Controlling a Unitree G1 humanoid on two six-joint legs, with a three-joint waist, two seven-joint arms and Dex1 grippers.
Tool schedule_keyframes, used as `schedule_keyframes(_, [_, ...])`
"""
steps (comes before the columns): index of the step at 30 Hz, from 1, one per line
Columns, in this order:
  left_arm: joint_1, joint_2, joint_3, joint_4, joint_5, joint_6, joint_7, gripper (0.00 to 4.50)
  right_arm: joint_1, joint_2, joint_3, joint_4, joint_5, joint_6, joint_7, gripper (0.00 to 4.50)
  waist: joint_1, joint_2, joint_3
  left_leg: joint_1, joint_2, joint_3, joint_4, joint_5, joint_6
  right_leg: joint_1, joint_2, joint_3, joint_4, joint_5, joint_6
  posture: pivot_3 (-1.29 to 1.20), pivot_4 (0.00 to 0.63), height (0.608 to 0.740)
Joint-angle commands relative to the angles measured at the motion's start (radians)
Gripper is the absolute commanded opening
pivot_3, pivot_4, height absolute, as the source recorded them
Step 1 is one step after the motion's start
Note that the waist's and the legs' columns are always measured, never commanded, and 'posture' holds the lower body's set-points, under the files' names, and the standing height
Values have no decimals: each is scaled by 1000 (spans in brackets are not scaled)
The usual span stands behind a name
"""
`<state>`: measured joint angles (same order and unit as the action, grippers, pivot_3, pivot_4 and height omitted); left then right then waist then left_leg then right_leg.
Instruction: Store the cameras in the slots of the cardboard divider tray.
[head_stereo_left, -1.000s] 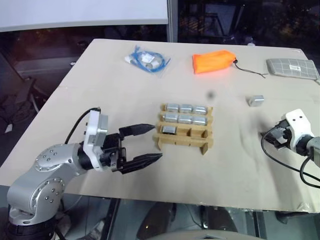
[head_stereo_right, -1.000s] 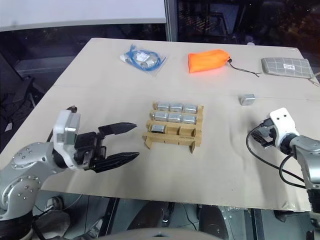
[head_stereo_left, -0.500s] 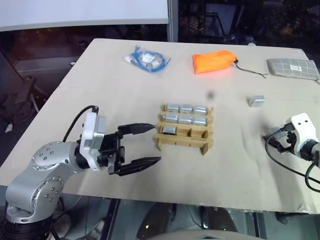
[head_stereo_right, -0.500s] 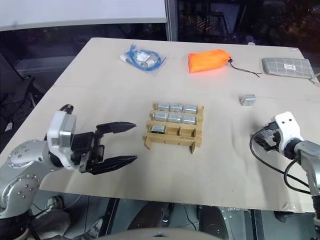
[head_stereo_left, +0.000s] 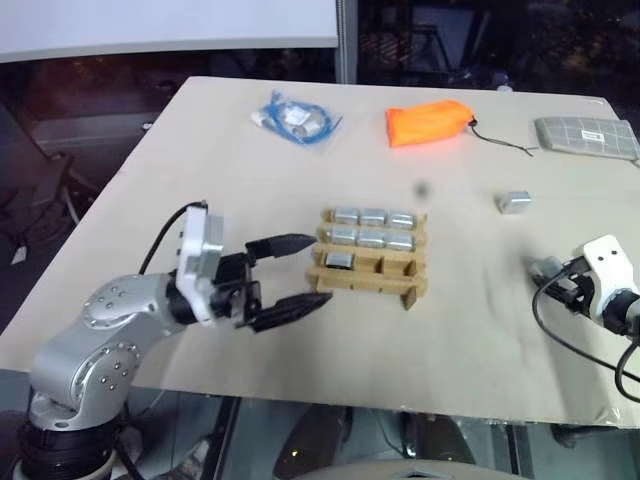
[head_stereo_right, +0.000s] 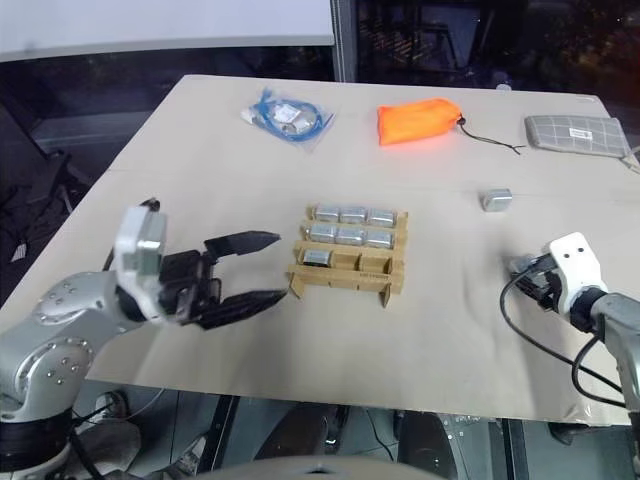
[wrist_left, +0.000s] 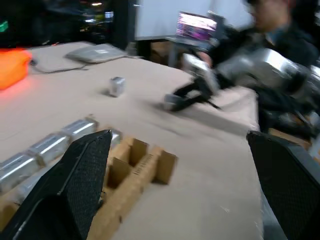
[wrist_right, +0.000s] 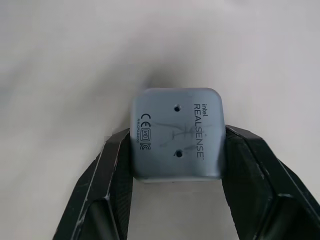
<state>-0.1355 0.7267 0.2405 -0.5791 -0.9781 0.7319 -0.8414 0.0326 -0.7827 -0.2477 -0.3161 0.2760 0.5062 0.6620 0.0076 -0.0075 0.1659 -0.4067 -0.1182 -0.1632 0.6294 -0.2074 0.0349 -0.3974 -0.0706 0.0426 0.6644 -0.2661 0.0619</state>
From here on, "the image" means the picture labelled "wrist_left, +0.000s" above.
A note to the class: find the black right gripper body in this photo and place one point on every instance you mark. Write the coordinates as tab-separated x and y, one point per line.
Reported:
204	87

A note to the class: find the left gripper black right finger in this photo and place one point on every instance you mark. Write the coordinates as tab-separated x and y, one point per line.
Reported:
292	180

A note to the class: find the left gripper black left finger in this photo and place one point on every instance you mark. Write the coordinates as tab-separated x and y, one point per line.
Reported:
72	180

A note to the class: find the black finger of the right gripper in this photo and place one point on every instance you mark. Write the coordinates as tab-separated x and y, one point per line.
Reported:
186	90
191	103

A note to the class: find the cardboard divider tray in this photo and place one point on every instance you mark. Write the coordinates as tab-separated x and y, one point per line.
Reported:
132	180

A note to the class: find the grey metal desk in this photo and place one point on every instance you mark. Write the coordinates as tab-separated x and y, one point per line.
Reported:
185	47

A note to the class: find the open laptop with bright screen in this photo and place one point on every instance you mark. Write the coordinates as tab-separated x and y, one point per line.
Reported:
196	26

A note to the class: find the single silver cell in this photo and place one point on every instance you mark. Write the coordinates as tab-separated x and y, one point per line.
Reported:
117	86

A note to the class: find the dark robot body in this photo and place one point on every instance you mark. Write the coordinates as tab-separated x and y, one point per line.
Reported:
285	110

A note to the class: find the flat grey device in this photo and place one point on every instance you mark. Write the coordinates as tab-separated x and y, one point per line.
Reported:
96	53

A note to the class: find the person in dark jacket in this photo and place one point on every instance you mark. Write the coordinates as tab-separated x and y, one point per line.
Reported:
285	27

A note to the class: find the orange object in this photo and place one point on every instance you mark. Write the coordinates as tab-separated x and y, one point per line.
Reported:
11	67

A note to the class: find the green lit sign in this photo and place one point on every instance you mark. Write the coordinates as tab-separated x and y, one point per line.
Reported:
3	26

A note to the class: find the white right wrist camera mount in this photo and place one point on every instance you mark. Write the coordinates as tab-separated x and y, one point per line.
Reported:
200	66

